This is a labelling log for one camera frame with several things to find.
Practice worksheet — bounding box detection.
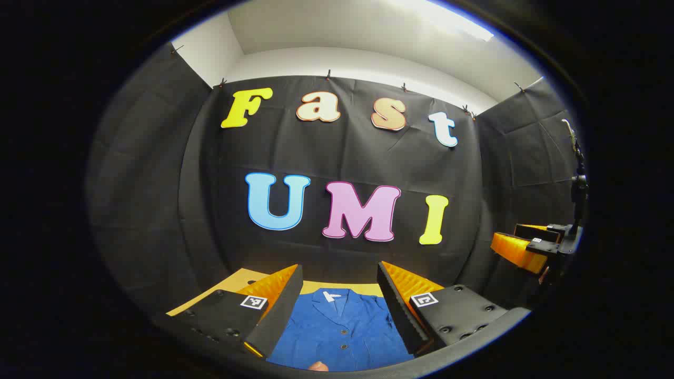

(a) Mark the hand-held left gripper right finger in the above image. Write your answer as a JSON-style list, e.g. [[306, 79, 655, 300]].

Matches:
[[376, 261, 531, 358]]

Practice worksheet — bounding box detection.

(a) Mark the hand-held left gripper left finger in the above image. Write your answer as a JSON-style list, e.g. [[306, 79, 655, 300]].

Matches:
[[153, 263, 304, 361]]

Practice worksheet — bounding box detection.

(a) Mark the blue corduroy shirt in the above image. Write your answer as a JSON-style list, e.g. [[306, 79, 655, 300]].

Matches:
[[266, 287, 417, 372]]

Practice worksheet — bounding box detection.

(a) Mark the black backdrop cloth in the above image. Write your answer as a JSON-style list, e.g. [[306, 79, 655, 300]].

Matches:
[[87, 42, 585, 322]]

